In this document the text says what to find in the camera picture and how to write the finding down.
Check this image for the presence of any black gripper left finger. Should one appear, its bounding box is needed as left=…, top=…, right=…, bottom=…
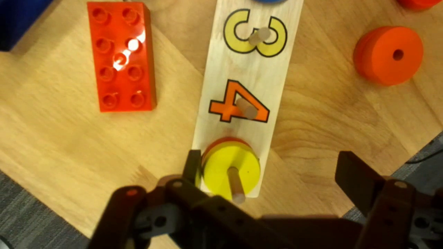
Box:
left=182, top=150, right=202, bottom=186

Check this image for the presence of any yellow wooden ring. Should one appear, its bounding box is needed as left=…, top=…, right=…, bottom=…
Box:
left=197, top=140, right=261, bottom=202

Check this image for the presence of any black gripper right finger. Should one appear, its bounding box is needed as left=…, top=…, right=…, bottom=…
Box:
left=334, top=151, right=384, bottom=216

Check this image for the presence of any red duplo brick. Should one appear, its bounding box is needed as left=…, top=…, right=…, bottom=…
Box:
left=87, top=2, right=156, bottom=112

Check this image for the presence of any wooden number peg board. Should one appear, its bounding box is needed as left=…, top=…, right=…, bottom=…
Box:
left=192, top=0, right=303, bottom=201

